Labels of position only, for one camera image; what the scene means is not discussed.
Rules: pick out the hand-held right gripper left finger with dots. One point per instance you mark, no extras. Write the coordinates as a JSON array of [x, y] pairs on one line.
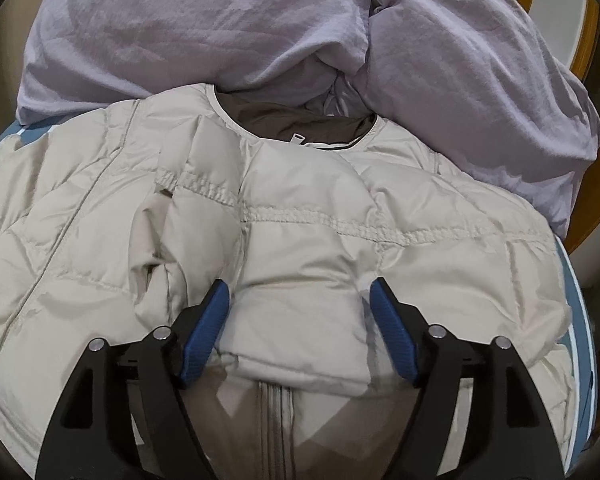
[[207, 330]]

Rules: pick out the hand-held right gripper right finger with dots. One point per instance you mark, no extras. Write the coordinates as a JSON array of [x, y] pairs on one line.
[[392, 330]]

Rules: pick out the beige puffer jacket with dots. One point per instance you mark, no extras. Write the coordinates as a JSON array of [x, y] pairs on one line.
[[290, 230]]

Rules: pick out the blue white striped bed sheet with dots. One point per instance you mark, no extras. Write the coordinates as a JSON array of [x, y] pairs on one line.
[[578, 280]]

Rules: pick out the lavender pillow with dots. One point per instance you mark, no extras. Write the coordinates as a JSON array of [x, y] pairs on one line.
[[480, 85]]

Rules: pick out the lavender duvet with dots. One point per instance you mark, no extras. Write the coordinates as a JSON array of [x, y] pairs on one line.
[[180, 30]]

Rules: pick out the wooden bed frame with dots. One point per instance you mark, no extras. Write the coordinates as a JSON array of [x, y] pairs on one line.
[[587, 35]]

